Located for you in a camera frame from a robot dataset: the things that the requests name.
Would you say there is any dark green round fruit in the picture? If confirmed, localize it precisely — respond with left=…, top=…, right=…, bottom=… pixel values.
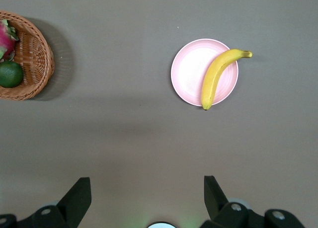
left=0, top=61, right=24, bottom=88

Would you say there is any yellow banana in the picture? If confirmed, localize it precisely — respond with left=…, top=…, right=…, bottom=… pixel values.
left=200, top=48, right=253, bottom=111

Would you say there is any magenta dragon fruit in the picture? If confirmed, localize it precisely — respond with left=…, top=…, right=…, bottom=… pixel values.
left=0, top=19, right=20, bottom=62

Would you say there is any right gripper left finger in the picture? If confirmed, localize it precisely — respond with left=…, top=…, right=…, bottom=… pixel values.
left=0, top=177, right=92, bottom=228

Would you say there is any brown wicker basket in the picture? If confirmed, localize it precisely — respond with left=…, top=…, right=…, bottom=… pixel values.
left=0, top=10, right=55, bottom=101

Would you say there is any pink round plate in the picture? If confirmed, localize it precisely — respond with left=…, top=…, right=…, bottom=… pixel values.
left=170, top=38, right=239, bottom=106

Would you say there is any brown table cloth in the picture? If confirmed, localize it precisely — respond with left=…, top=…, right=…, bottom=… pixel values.
left=0, top=0, right=318, bottom=228

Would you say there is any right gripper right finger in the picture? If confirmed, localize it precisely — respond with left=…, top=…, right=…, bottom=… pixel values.
left=200, top=175, right=306, bottom=228

